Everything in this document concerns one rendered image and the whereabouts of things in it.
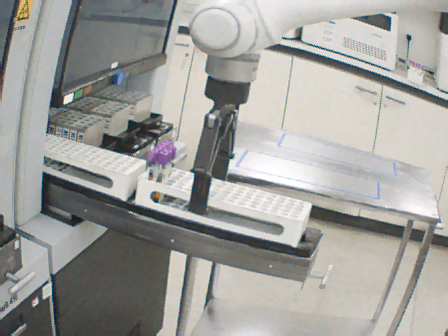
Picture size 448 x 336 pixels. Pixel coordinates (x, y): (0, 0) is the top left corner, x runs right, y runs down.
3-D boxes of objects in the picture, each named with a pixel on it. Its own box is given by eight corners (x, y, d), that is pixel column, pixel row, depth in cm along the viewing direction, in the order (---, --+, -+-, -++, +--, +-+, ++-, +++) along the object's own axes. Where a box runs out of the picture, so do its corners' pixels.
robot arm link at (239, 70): (266, 52, 124) (261, 82, 126) (217, 42, 126) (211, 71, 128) (254, 57, 116) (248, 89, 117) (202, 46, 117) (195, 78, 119)
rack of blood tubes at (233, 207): (133, 210, 128) (136, 177, 126) (152, 194, 138) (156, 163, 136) (294, 253, 122) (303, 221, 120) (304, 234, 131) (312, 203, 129)
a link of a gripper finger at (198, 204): (213, 175, 122) (211, 176, 122) (205, 214, 125) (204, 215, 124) (195, 170, 123) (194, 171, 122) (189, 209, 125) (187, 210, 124)
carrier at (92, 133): (95, 142, 157) (98, 117, 155) (102, 144, 156) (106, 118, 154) (74, 154, 146) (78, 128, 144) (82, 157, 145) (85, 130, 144)
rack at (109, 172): (15, 167, 135) (17, 141, 133) (34, 156, 144) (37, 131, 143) (124, 207, 129) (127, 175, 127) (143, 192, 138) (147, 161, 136)
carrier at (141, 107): (143, 115, 185) (147, 93, 183) (150, 116, 184) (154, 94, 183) (125, 124, 174) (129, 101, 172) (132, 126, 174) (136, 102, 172)
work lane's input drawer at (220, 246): (1, 194, 136) (2, 157, 133) (26, 178, 149) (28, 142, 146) (322, 296, 121) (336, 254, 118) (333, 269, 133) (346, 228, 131)
